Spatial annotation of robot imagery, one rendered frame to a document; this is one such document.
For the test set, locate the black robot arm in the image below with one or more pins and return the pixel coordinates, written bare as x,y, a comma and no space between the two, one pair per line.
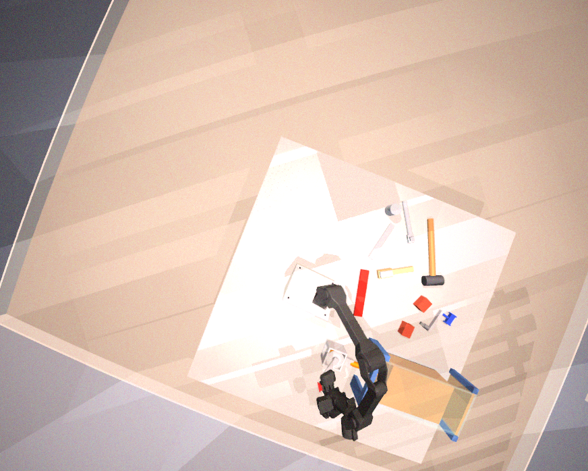
369,358

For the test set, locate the red flat bar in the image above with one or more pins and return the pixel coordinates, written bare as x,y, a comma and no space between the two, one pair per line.
360,295

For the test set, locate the black mallet with wooden handle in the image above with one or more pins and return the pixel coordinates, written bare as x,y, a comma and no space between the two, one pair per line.
432,279

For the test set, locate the orange-red box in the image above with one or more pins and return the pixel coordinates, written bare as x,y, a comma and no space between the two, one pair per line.
422,303
406,329

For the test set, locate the grey crank handle with blue knob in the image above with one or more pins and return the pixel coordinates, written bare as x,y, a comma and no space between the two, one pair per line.
448,320

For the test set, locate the dark grey cylinder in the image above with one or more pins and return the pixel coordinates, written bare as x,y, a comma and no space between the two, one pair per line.
393,209

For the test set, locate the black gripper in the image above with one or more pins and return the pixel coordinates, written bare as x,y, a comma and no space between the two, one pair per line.
327,380

